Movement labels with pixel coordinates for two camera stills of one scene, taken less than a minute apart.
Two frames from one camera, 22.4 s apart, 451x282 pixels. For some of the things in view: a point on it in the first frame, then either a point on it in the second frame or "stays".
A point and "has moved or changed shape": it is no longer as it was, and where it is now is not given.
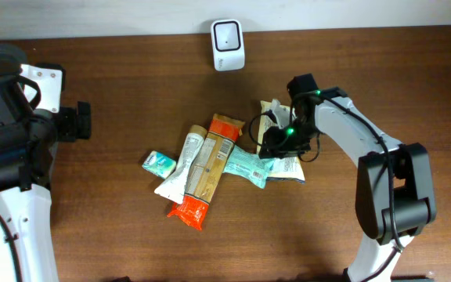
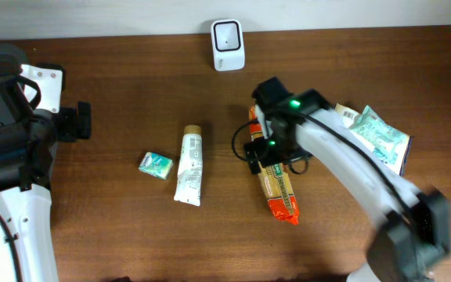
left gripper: [76, 128] stays
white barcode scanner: [228, 45] stays
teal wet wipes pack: [250, 164] has moved or changed shape
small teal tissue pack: [160, 164] stays
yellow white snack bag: [289, 168] has moved or changed shape
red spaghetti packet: [221, 134] to [277, 180]
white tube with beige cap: [174, 188] has moved or changed shape
